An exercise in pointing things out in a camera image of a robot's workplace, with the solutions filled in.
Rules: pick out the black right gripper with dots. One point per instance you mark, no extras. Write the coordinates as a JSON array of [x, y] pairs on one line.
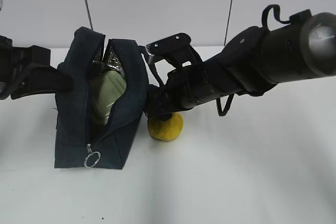
[[183, 91]]

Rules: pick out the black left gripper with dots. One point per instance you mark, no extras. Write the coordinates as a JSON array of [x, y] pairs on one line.
[[26, 71]]

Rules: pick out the yellow toy pear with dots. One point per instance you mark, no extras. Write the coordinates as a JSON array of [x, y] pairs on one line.
[[166, 130]]

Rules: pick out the pale green lidded food container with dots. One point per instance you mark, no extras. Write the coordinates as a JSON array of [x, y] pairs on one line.
[[106, 89]]

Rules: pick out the dark blue zippered lunch bag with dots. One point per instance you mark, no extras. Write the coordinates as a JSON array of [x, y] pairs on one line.
[[74, 146]]

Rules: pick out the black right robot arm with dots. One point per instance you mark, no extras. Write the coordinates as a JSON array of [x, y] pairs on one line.
[[252, 63]]

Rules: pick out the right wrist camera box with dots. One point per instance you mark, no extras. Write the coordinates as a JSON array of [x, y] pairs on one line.
[[175, 49]]

